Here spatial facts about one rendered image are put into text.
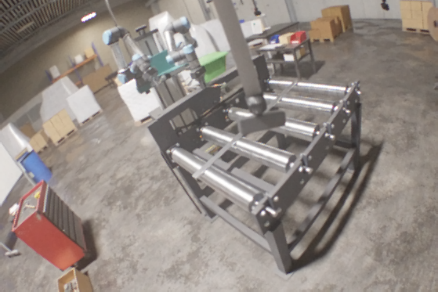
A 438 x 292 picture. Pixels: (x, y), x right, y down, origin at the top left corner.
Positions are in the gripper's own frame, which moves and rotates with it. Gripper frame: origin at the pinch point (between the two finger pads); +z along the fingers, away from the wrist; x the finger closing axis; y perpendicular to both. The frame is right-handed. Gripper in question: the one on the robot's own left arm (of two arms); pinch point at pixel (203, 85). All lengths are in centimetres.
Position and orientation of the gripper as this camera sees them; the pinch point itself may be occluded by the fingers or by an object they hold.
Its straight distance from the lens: 156.2
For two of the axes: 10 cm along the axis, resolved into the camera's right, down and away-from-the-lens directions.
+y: 8.1, 0.0, -5.8
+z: 3.4, 8.1, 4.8
